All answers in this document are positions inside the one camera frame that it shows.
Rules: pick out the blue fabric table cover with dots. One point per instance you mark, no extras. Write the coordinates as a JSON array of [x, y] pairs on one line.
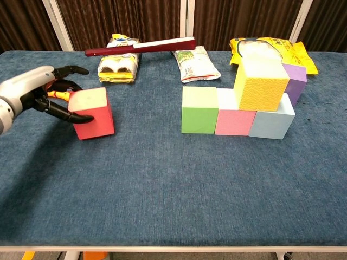
[[135, 203]]

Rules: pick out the white partition frame post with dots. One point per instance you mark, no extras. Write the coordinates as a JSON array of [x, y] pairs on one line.
[[58, 27], [187, 16], [300, 21]]

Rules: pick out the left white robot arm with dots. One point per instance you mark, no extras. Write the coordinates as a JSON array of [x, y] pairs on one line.
[[4, 119]]

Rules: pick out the dark red flat box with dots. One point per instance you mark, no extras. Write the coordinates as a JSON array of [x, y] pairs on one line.
[[141, 48]]

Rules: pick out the white table frame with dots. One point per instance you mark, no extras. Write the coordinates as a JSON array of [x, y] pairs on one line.
[[162, 248]]

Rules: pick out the dark brown curtain panel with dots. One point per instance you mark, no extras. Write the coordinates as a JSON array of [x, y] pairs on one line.
[[244, 19], [328, 21], [108, 19], [21, 24]]

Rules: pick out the yellow rubber chicken toy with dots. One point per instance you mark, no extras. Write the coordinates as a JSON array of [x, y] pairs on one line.
[[61, 94]]

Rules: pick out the large yellow snack bag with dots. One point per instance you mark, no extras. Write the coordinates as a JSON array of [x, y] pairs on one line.
[[298, 54]]

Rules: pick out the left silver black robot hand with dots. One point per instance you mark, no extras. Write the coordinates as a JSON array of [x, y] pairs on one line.
[[27, 81]]

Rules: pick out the pink foam cube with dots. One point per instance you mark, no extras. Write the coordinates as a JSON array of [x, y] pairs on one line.
[[233, 123]]

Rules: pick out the light blue foam cube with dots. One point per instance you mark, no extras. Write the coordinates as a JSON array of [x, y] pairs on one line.
[[268, 124]]

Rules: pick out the black caster wheel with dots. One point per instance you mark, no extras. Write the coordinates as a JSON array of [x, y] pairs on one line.
[[288, 256]]

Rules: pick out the red foam cube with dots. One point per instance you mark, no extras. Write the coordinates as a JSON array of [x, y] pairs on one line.
[[95, 122]]

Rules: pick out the purple foam cube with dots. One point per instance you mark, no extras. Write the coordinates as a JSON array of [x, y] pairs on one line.
[[296, 81]]

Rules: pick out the yellow white cookie pack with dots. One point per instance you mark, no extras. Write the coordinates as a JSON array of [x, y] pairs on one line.
[[119, 69]]

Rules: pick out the white green snack bag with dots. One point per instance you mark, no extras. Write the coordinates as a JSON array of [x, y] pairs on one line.
[[195, 67]]

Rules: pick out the orange object under table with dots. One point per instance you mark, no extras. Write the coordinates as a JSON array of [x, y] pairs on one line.
[[95, 256]]

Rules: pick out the yellow foam cube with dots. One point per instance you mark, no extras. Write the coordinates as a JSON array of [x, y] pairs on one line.
[[260, 94]]

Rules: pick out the green foam cube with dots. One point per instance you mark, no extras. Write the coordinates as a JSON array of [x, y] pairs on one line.
[[199, 119]]

